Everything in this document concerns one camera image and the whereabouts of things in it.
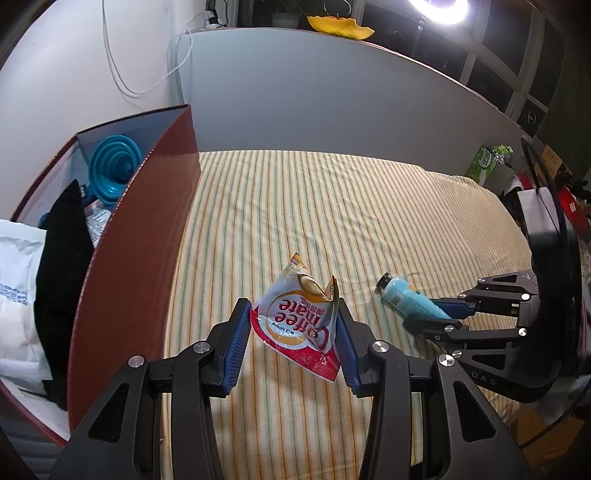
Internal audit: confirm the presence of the small printed packet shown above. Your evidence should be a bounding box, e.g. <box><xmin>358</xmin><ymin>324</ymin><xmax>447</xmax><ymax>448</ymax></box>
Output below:
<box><xmin>84</xmin><ymin>199</ymin><xmax>112</xmax><ymax>247</ymax></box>

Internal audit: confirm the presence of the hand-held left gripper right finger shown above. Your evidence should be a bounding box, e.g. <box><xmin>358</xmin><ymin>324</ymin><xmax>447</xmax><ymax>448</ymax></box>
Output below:
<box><xmin>335</xmin><ymin>300</ymin><xmax>539</xmax><ymax>480</ymax></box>

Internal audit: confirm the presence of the white wall cable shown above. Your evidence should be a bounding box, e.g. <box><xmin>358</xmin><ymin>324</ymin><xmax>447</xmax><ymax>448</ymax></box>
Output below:
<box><xmin>102</xmin><ymin>0</ymin><xmax>194</xmax><ymax>97</ymax></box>

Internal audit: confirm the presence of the green tissue pack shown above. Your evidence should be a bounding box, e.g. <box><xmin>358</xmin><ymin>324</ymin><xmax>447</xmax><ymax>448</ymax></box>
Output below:
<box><xmin>464</xmin><ymin>144</ymin><xmax>514</xmax><ymax>185</ymax></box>

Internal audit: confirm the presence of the black cloth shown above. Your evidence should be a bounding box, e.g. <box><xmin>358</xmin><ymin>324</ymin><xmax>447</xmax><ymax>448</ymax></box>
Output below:
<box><xmin>32</xmin><ymin>179</ymin><xmax>95</xmax><ymax>411</ymax></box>

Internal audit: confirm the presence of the blue collapsible funnel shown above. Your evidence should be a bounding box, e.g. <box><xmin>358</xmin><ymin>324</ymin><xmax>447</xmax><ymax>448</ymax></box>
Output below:
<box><xmin>82</xmin><ymin>135</ymin><xmax>141</xmax><ymax>207</ymax></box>

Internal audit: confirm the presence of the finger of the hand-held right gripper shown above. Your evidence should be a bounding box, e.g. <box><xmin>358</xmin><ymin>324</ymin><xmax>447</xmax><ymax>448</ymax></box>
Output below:
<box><xmin>403</xmin><ymin>316</ymin><xmax>528</xmax><ymax>352</ymax></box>
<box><xmin>433</xmin><ymin>272</ymin><xmax>539</xmax><ymax>320</ymax></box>

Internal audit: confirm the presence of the red white coffee creamer packet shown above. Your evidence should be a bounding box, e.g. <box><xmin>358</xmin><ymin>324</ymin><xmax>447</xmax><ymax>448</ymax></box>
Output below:
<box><xmin>250</xmin><ymin>252</ymin><xmax>342</xmax><ymax>382</ymax></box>

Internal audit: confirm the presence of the red cardboard box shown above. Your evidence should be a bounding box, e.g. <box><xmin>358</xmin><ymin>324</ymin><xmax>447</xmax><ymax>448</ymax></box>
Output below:
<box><xmin>0</xmin><ymin>104</ymin><xmax>202</xmax><ymax>449</ymax></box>

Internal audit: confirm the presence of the brown cardboard box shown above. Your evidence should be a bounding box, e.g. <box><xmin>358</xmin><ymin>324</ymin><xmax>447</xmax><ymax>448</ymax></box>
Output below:
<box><xmin>538</xmin><ymin>145</ymin><xmax>573</xmax><ymax>178</ymax></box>

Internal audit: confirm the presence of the white plastic pack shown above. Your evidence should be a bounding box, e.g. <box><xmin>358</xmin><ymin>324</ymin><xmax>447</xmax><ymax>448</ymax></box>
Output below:
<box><xmin>0</xmin><ymin>218</ymin><xmax>51</xmax><ymax>385</ymax></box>

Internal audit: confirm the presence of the striped bed sheet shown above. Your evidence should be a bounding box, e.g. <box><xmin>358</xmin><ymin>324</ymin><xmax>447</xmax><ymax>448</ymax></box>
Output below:
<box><xmin>159</xmin><ymin>150</ymin><xmax>539</xmax><ymax>468</ymax></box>

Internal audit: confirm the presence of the yellow fruit bowl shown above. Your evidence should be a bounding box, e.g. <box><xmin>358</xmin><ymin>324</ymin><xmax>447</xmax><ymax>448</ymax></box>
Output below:
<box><xmin>307</xmin><ymin>15</ymin><xmax>376</xmax><ymax>41</ymax></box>

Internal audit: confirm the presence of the ring light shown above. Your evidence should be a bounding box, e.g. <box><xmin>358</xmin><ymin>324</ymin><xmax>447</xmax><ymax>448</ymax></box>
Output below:
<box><xmin>409</xmin><ymin>0</ymin><xmax>472</xmax><ymax>26</ymax></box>

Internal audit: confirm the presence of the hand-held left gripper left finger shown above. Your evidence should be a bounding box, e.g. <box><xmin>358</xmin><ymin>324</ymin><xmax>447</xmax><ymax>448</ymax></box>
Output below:
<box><xmin>48</xmin><ymin>298</ymin><xmax>252</xmax><ymax>480</ymax></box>

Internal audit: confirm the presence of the light blue cream tube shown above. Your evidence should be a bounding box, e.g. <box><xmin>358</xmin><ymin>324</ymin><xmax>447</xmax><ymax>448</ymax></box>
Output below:
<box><xmin>375</xmin><ymin>273</ymin><xmax>452</xmax><ymax>320</ymax></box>

